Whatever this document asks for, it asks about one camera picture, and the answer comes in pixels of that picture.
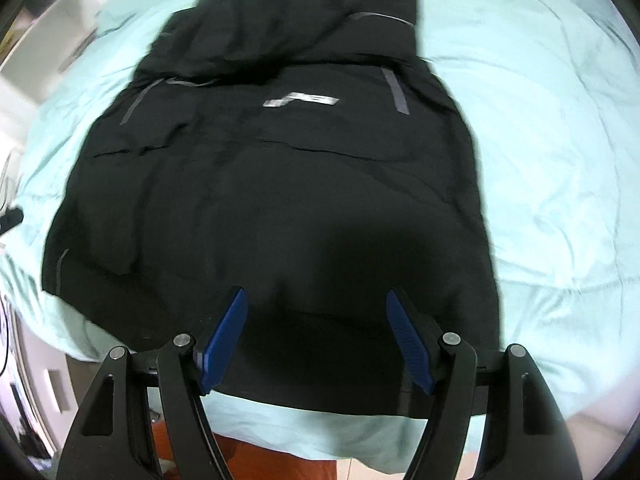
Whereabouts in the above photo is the black hooded jacket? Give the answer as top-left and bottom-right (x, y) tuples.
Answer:
(41, 0), (505, 420)

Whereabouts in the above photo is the teal quilted blanket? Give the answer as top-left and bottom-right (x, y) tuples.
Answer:
(0, 0), (640, 461)

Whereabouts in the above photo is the white bookshelf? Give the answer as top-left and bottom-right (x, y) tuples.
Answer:
(0, 0), (101, 93)

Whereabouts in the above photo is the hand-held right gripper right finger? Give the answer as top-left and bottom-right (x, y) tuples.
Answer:
(385, 287), (584, 480)

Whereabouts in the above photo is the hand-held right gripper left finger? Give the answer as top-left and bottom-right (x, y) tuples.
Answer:
(57, 286), (250, 480)

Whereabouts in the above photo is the orange cloth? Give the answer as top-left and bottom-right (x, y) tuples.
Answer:
(150, 421), (347, 480)

